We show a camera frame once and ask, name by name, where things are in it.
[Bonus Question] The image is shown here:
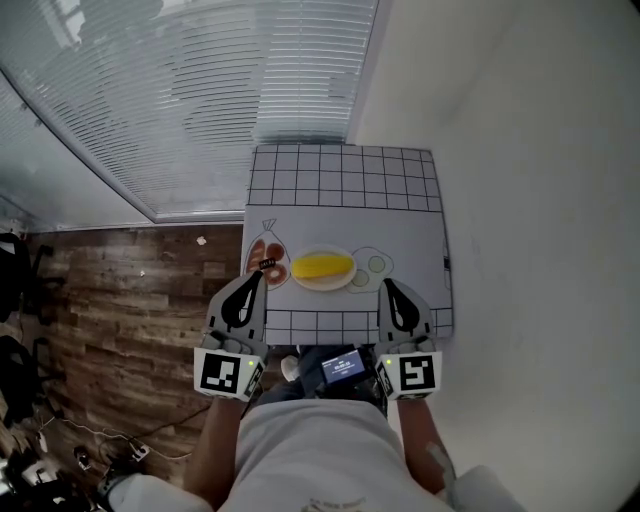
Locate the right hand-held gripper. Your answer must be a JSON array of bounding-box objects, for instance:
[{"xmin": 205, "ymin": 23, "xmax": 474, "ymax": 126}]
[{"xmin": 374, "ymin": 278, "xmax": 444, "ymax": 401}]

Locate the person's white shirt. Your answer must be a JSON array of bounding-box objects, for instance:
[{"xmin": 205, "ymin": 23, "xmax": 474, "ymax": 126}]
[{"xmin": 107, "ymin": 399, "xmax": 526, "ymax": 512}]

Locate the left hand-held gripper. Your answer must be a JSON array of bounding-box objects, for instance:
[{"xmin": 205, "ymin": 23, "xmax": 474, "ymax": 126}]
[{"xmin": 193, "ymin": 272, "xmax": 269, "ymax": 402}]

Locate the white forearm bandage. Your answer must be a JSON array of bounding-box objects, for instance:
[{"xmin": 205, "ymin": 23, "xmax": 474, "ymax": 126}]
[{"xmin": 425, "ymin": 440, "xmax": 456, "ymax": 489}]

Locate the person's left forearm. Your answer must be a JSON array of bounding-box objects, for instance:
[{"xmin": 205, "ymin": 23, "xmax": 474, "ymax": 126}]
[{"xmin": 183, "ymin": 397, "xmax": 251, "ymax": 506}]

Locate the white plate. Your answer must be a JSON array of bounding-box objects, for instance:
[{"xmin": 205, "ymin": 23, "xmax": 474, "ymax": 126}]
[{"xmin": 289, "ymin": 244, "xmax": 358, "ymax": 294}]

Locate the person's right forearm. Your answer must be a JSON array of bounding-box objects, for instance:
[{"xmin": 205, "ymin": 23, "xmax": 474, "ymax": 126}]
[{"xmin": 397, "ymin": 397, "xmax": 459, "ymax": 496}]

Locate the black chest screen device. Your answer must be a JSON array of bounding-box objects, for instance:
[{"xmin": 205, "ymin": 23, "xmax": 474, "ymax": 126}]
[{"xmin": 319, "ymin": 348, "xmax": 376, "ymax": 387}]

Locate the yellow corn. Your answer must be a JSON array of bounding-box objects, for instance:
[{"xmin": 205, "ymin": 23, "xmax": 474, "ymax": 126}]
[{"xmin": 291, "ymin": 254, "xmax": 356, "ymax": 280}]

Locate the person's jeans leg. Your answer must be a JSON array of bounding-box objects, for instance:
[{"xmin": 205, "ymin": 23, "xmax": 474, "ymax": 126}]
[{"xmin": 254, "ymin": 344, "xmax": 326, "ymax": 406}]

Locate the white floor cable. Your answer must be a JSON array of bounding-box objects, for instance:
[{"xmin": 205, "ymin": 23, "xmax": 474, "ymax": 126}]
[{"xmin": 34, "ymin": 414, "xmax": 194, "ymax": 460}]

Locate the black office chair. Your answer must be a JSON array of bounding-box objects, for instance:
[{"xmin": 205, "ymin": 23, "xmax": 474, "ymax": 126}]
[
  {"xmin": 0, "ymin": 334, "xmax": 57, "ymax": 426},
  {"xmin": 0, "ymin": 232, "xmax": 66, "ymax": 321}
]

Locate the glass partition with blinds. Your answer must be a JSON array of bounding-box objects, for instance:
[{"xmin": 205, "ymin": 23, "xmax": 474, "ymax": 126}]
[{"xmin": 0, "ymin": 0, "xmax": 381, "ymax": 226}]

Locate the white grid tablecloth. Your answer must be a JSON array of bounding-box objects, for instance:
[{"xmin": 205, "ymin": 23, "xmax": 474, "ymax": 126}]
[{"xmin": 241, "ymin": 143, "xmax": 455, "ymax": 347}]

